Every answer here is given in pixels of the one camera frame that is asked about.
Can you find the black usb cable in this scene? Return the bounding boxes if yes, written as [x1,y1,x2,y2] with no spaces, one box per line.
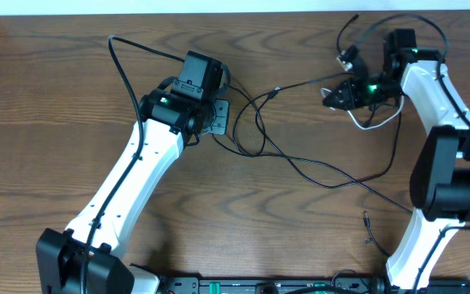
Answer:
[210,71,403,189]

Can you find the white usb cable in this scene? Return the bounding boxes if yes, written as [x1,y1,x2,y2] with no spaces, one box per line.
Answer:
[319,87,406,131]

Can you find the thin black cable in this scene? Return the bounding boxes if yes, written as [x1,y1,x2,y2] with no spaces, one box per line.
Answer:
[228,13,414,258]

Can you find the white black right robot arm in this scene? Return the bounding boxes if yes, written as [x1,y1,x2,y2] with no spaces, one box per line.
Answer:
[322,29,470,293]

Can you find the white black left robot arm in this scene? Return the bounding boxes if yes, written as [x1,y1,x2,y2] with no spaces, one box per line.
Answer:
[36,51,231,293]

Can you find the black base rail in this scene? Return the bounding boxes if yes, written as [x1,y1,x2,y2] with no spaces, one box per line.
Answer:
[157,276,470,294]

